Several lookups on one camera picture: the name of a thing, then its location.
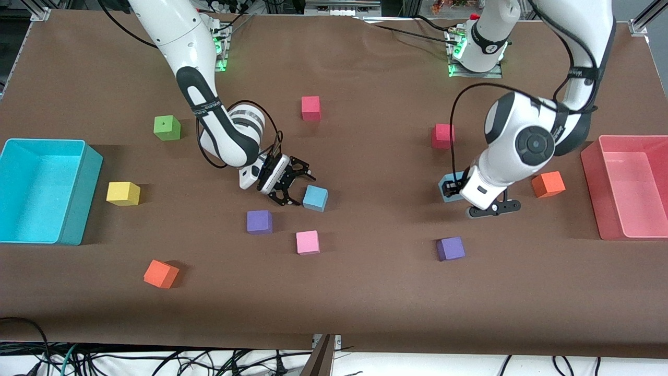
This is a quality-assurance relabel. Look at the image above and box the light blue foam block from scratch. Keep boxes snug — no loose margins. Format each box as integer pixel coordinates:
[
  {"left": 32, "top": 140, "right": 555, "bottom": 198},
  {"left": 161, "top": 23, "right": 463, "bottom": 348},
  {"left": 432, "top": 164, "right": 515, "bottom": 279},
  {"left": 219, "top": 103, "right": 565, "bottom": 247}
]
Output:
[
  {"left": 439, "top": 174, "right": 470, "bottom": 203},
  {"left": 303, "top": 185, "right": 329, "bottom": 213}
]

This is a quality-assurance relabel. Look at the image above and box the purple foam block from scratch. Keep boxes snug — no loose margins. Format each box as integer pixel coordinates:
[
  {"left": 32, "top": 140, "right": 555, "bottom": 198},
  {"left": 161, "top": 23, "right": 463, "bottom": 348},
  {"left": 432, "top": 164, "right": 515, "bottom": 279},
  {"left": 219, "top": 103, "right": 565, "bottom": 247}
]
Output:
[
  {"left": 436, "top": 237, "right": 466, "bottom": 262},
  {"left": 247, "top": 210, "right": 273, "bottom": 234}
]

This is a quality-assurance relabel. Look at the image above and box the red foam block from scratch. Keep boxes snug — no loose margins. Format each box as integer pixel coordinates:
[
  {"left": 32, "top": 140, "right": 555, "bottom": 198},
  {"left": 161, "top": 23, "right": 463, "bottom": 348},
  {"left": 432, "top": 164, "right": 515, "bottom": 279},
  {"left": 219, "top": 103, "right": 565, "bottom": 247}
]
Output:
[
  {"left": 431, "top": 124, "right": 455, "bottom": 150},
  {"left": 301, "top": 96, "right": 321, "bottom": 122}
]

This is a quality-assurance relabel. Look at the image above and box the pink foam block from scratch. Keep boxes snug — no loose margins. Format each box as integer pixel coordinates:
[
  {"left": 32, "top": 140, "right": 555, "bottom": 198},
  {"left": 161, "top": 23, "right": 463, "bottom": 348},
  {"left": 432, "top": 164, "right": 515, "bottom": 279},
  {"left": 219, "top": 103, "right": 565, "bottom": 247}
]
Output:
[{"left": 296, "top": 230, "right": 320, "bottom": 255}]

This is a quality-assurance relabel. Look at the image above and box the orange foam block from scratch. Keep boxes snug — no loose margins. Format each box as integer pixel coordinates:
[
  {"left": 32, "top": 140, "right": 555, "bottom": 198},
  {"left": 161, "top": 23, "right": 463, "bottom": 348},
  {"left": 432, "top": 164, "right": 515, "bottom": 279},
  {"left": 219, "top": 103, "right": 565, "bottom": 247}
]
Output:
[
  {"left": 144, "top": 260, "right": 180, "bottom": 289},
  {"left": 531, "top": 171, "right": 566, "bottom": 199}
]

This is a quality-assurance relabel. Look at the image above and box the green foam block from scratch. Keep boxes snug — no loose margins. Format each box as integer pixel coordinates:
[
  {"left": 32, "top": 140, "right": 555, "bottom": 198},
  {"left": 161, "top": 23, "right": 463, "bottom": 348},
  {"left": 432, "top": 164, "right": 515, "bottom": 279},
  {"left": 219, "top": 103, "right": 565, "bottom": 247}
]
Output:
[{"left": 153, "top": 115, "right": 182, "bottom": 142}]

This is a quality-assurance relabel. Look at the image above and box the yellow foam block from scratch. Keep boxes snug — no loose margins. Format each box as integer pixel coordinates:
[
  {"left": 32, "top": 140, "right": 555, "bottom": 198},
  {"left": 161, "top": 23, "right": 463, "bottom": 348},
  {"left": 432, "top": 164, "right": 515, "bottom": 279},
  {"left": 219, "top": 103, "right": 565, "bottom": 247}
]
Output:
[{"left": 106, "top": 182, "right": 141, "bottom": 206}]

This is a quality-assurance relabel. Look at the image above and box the brown table cover sheet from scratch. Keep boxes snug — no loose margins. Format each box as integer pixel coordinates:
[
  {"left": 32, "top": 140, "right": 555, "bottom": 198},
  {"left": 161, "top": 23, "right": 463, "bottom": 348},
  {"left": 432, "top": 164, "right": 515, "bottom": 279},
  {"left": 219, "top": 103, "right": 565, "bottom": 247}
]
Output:
[{"left": 0, "top": 9, "right": 668, "bottom": 359}]

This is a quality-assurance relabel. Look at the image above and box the pink plastic bin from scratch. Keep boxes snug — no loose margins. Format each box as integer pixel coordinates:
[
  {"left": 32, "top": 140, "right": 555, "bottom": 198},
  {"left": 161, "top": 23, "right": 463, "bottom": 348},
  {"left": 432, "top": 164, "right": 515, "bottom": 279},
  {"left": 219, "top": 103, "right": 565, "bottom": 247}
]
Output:
[{"left": 580, "top": 135, "right": 668, "bottom": 241}]

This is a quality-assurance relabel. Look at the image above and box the orange background item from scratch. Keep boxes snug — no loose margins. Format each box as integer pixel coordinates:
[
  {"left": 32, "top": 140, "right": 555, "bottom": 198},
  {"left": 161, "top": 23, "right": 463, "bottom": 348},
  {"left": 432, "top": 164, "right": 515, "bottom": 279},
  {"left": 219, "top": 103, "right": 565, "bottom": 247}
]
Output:
[{"left": 431, "top": 0, "right": 470, "bottom": 14}]

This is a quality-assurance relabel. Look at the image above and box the cyan plastic bin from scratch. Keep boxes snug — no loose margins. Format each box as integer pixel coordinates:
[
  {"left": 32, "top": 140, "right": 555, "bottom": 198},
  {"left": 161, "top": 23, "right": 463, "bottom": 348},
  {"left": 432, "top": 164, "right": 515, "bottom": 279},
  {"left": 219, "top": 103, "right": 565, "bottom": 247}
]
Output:
[{"left": 0, "top": 138, "right": 104, "bottom": 246}]

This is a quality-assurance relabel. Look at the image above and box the aluminium corner profile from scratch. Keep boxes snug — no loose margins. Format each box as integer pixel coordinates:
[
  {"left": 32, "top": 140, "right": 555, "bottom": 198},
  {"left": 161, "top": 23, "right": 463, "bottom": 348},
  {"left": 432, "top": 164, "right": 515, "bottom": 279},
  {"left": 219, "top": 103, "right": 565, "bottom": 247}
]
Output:
[{"left": 629, "top": 0, "right": 668, "bottom": 36}]

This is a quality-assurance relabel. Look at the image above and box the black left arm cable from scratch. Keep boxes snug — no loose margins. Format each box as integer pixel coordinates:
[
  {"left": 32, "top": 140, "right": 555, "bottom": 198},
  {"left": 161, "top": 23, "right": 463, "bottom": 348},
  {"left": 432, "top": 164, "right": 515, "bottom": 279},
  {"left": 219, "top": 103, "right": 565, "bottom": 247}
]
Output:
[{"left": 450, "top": 0, "right": 601, "bottom": 184}]

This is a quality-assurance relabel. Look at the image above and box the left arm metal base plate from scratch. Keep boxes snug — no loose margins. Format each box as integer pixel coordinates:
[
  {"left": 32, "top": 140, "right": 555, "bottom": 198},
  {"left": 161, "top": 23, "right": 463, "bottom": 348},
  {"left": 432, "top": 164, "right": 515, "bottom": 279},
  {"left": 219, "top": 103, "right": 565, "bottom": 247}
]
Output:
[{"left": 446, "top": 26, "right": 504, "bottom": 79}]

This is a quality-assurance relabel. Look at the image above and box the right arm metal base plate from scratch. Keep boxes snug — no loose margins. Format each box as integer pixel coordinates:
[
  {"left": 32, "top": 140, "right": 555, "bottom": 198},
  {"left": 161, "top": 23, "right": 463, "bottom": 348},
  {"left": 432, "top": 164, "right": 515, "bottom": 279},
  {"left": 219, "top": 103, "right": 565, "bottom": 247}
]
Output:
[{"left": 211, "top": 21, "right": 230, "bottom": 72}]

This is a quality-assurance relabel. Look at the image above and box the black cable on table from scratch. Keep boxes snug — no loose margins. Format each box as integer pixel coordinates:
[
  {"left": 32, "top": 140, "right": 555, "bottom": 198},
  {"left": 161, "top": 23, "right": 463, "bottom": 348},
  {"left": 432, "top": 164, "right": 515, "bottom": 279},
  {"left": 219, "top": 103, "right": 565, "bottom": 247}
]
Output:
[{"left": 360, "top": 15, "right": 460, "bottom": 43}]

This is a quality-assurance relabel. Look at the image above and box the aluminium frame profile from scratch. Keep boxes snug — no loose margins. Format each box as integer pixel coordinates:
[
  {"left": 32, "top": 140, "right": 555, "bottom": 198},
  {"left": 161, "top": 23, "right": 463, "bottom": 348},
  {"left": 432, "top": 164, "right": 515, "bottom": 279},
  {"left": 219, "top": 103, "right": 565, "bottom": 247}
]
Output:
[{"left": 305, "top": 0, "right": 381, "bottom": 16}]

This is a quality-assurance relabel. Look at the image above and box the brown angled post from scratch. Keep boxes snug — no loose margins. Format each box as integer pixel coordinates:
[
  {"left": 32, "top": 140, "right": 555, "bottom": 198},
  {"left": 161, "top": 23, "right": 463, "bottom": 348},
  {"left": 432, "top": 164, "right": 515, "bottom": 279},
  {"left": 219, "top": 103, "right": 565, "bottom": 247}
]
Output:
[{"left": 300, "top": 334, "right": 336, "bottom": 376}]

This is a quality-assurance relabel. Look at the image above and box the teal floor cable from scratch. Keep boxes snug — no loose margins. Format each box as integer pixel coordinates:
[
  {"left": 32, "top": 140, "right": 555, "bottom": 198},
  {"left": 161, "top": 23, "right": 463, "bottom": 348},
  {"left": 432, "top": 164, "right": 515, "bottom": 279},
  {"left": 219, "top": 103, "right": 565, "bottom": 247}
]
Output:
[{"left": 59, "top": 344, "right": 80, "bottom": 376}]

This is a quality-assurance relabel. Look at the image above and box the black looped floor cable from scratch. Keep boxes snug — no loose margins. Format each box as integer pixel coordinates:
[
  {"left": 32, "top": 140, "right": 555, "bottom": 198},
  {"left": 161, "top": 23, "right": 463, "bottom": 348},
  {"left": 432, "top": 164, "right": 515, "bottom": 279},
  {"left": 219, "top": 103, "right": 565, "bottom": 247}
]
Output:
[{"left": 0, "top": 316, "right": 51, "bottom": 376}]

